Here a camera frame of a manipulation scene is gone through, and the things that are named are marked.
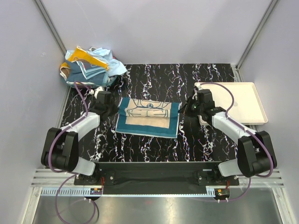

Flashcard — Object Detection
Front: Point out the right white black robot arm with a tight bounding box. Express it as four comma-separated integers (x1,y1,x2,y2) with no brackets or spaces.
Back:
178,89,277,185

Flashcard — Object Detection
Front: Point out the left small circuit board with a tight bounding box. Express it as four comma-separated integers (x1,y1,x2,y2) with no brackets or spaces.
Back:
90,188,103,195

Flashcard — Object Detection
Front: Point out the yellow towel in basket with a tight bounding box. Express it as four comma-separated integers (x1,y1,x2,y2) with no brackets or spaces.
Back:
60,46,109,74

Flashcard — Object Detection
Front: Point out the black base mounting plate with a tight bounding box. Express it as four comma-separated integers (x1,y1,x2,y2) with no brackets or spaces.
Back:
74,162,239,196

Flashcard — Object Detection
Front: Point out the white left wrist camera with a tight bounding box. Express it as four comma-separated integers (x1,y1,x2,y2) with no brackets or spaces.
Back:
89,86,105,97

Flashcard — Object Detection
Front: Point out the right small circuit board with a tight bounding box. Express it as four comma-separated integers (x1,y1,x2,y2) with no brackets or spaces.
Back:
217,188,230,196

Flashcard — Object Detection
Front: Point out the teal beige Doraemon towel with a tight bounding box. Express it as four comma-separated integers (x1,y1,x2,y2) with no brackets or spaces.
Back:
115,98,181,139

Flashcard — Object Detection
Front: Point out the light blue towel in basket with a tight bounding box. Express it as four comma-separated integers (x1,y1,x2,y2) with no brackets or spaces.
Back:
65,48,127,78

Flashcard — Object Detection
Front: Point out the small circuit board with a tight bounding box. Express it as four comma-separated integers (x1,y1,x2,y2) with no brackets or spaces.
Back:
90,188,103,195
217,188,230,196

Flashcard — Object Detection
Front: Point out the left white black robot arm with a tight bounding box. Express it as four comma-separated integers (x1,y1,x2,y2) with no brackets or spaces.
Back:
41,91,118,185

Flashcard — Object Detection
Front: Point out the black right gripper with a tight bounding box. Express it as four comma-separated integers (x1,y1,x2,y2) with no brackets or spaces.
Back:
178,96,204,118

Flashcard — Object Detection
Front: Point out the white square tray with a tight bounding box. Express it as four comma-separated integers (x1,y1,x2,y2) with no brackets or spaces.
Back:
194,82,268,125

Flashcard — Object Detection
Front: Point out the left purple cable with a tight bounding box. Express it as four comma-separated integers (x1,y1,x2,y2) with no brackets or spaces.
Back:
48,81,100,224

